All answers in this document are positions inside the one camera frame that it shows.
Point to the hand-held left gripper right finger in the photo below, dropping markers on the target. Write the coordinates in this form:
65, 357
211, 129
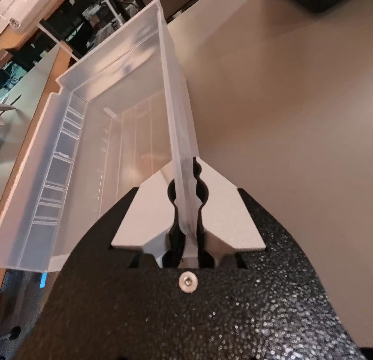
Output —
230, 217

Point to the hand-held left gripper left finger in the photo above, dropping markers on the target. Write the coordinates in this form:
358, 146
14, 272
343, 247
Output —
142, 217

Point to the large clear plastic bin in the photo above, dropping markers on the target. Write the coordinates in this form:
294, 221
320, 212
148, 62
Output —
131, 138

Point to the grey table with wooden edge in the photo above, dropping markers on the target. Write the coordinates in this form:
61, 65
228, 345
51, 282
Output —
14, 138

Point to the white cardboard box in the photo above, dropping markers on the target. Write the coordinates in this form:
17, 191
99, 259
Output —
29, 7

